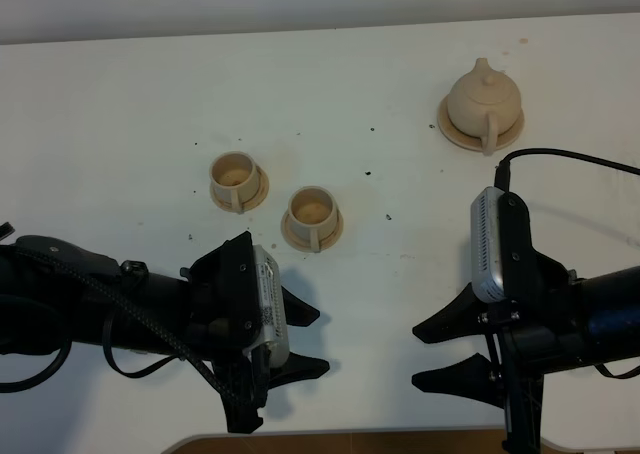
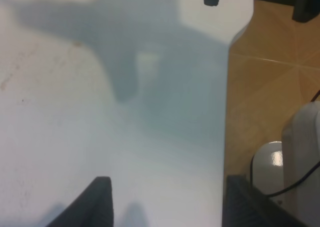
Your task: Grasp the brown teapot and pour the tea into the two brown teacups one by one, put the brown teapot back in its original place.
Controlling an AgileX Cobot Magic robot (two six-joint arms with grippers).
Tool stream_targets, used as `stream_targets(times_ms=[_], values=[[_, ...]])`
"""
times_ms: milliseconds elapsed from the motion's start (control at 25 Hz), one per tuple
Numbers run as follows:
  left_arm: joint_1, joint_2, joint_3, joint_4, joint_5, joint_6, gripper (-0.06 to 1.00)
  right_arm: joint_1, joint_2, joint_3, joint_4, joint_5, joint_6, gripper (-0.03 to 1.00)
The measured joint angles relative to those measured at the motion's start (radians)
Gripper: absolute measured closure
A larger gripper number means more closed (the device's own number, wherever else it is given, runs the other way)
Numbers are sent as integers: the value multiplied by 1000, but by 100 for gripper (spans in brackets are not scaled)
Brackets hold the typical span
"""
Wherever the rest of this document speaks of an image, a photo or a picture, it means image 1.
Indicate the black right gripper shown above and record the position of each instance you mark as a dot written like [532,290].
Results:
[521,327]

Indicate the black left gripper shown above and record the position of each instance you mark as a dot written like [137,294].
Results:
[225,323]

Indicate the beige ceramic teapot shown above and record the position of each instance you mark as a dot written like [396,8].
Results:
[484,103]

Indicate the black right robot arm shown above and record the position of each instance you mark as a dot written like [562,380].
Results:
[600,322]

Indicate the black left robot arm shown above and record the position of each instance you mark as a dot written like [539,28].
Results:
[55,294]

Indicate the round beige teapot saucer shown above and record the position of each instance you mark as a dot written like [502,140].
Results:
[457,137]

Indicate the right beige cup saucer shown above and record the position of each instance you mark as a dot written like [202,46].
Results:
[297,243]

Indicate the beige cup saucer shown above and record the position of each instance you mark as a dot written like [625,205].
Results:
[256,200]
[297,243]

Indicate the right beige teacup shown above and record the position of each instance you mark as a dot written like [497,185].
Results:
[313,212]

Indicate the beige teacup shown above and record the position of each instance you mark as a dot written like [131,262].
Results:
[313,212]
[235,178]

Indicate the left beige cup saucer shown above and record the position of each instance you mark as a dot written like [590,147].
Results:
[256,200]

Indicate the left beige teacup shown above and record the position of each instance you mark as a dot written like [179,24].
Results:
[235,178]

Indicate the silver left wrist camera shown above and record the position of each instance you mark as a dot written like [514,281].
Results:
[273,332]

